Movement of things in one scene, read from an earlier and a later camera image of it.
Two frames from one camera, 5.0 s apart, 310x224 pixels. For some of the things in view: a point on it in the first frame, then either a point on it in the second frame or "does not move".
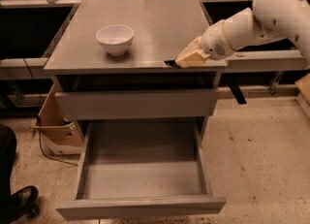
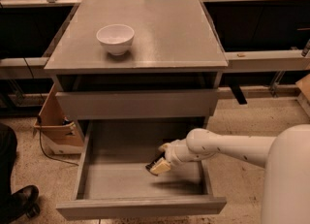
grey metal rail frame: x=236 y=60 does not move
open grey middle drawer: x=139 y=167 does not move
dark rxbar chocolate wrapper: x=171 y=63 → x=148 y=167
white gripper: x=213 y=43 → x=174 y=152
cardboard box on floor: x=58 y=135 does not move
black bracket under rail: x=238 y=94 does not move
